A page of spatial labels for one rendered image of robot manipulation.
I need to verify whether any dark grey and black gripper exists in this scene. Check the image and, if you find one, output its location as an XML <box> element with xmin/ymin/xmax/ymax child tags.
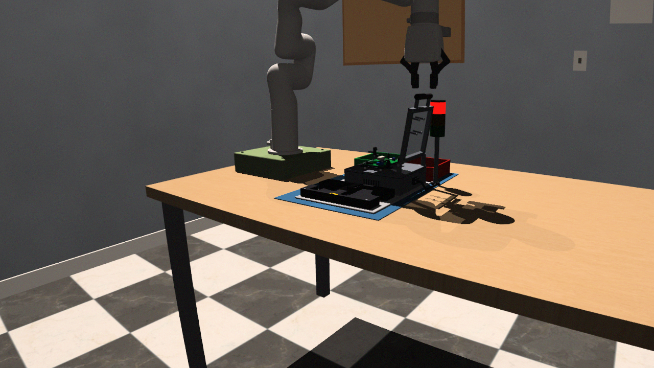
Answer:
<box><xmin>400</xmin><ymin>22</ymin><xmax>450</xmax><ymax>89</ymax></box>

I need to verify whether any green open-top bin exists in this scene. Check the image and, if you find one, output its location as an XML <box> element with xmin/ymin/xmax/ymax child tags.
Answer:
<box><xmin>354</xmin><ymin>152</ymin><xmax>400</xmax><ymax>166</ymax></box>

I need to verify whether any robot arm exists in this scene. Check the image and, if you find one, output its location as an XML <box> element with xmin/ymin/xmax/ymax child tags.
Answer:
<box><xmin>267</xmin><ymin>0</ymin><xmax>439</xmax><ymax>155</ymax></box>

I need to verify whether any red bin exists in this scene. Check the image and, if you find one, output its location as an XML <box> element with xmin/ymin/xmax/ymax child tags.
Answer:
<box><xmin>406</xmin><ymin>157</ymin><xmax>451</xmax><ymax>182</ymax></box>

